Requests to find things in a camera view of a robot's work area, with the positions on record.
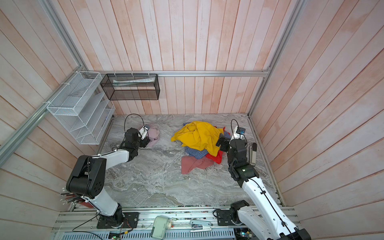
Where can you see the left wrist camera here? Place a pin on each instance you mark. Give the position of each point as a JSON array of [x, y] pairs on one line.
[[144, 132]]

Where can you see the white wire mesh shelf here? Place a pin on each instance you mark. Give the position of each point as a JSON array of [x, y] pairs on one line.
[[83, 112]]

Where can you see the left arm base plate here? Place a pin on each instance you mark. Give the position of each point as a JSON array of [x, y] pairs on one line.
[[119, 220]]

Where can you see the aluminium horizontal rail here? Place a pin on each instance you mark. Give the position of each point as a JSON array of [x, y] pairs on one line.
[[221, 73]]

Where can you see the light pink cloth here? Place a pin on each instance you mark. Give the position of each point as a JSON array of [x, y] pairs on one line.
[[154, 136]]

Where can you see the yellow cloth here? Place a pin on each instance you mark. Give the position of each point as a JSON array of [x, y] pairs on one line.
[[199, 136]]

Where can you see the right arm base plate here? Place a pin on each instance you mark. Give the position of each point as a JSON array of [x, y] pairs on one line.
[[226, 217]]

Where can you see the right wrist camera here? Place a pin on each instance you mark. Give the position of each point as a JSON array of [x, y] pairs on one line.
[[239, 133]]

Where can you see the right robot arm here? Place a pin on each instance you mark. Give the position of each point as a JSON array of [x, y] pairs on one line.
[[271, 223]]

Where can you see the grey black handheld device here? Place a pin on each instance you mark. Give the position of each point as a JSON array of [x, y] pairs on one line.
[[253, 154]]

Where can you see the white stapler tool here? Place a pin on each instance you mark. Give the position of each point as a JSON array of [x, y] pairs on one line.
[[200, 226]]

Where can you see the black wire mesh basket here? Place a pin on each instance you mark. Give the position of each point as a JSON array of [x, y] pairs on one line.
[[126, 87]]

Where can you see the blue checkered cloth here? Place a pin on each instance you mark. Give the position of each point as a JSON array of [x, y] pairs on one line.
[[200, 154]]

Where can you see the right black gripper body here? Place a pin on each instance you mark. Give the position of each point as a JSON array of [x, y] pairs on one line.
[[229, 159]]

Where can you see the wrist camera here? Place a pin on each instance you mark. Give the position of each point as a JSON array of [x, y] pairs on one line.
[[239, 133], [144, 132]]

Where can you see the dusty rose cloth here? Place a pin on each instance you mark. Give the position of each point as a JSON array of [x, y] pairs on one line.
[[188, 163]]

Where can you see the bundle of metal rods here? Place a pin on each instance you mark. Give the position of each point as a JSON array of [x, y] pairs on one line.
[[70, 198]]

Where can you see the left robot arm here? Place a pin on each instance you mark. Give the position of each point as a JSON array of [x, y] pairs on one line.
[[88, 176]]

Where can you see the white plastic box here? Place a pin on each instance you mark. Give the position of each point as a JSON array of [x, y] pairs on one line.
[[160, 227]]

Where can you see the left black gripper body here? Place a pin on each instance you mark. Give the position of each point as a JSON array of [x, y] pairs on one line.
[[141, 143]]

